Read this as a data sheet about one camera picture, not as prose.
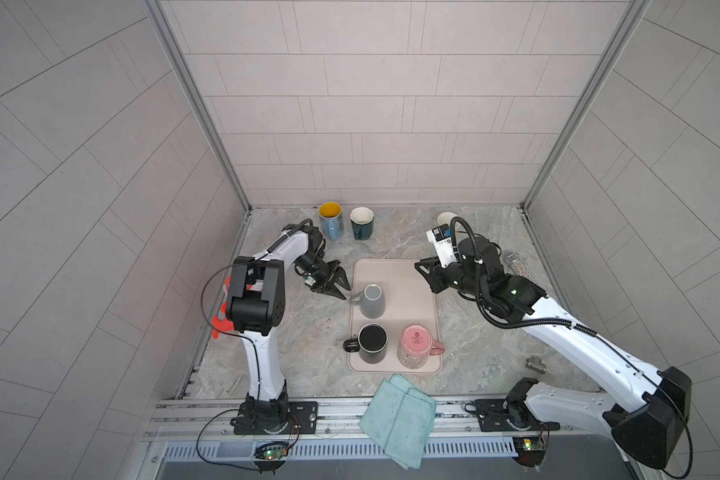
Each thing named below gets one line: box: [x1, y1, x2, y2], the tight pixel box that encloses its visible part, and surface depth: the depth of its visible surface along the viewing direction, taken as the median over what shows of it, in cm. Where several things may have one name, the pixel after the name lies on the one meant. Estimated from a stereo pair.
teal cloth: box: [359, 374, 438, 471], surface depth 71 cm
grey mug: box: [349, 284, 386, 319], surface depth 86 cm
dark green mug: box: [350, 206, 375, 240], surface depth 104 cm
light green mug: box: [437, 211, 458, 228], surface depth 104 cm
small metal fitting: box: [525, 355, 547, 374], surface depth 79 cm
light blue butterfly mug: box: [318, 201, 344, 241], surface depth 103 cm
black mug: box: [343, 323, 389, 364], surface depth 77 cm
